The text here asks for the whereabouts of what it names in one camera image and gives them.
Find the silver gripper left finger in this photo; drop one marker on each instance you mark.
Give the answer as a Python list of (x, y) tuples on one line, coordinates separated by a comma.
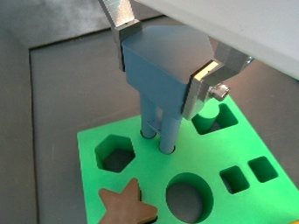
[(124, 24)]

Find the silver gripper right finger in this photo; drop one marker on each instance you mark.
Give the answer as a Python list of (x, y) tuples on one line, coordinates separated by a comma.
[(207, 82)]

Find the blue three prong object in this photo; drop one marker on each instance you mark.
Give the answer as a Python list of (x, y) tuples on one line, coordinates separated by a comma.
[(163, 56)]

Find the green shape sorter board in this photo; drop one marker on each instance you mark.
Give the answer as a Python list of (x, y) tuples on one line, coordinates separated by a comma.
[(220, 157)]

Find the brown star block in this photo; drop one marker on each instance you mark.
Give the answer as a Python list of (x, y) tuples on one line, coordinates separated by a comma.
[(126, 209)]

